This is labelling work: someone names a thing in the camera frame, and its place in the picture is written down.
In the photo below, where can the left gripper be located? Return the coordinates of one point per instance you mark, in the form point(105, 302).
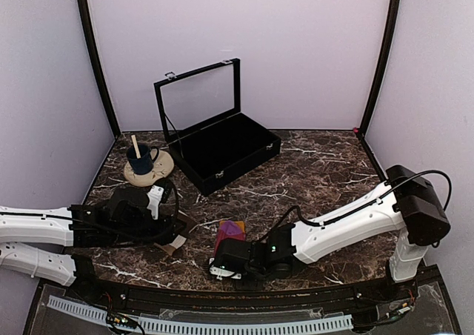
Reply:
point(165, 234)

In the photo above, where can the cream brown sock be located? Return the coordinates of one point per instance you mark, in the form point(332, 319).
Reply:
point(186, 225)

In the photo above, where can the magenta purple sock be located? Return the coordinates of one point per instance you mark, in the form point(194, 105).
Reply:
point(229, 229)

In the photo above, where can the black display box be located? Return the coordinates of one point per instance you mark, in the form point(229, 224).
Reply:
point(210, 139)

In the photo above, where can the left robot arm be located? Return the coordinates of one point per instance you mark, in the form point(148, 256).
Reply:
point(130, 216)

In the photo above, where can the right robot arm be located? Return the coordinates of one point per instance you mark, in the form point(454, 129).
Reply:
point(406, 202)

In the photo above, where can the dark blue mug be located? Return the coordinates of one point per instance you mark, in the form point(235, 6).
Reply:
point(146, 163)

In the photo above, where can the wooden stir stick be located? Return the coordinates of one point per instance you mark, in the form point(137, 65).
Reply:
point(136, 146)

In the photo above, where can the green circuit board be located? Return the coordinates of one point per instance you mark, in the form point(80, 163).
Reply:
point(116, 320)

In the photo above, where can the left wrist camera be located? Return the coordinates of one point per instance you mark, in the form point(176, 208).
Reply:
point(158, 193)

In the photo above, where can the white cable duct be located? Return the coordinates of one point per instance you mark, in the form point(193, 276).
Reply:
point(188, 322)

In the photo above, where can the black front rail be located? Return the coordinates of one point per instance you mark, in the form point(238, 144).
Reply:
point(123, 297)

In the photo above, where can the left black frame post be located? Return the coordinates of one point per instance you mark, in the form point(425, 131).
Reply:
point(95, 61)

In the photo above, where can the black frame post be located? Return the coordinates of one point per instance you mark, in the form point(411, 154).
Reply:
point(95, 61)
point(386, 43)

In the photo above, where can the right black frame post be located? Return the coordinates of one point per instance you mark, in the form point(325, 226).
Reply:
point(386, 43)

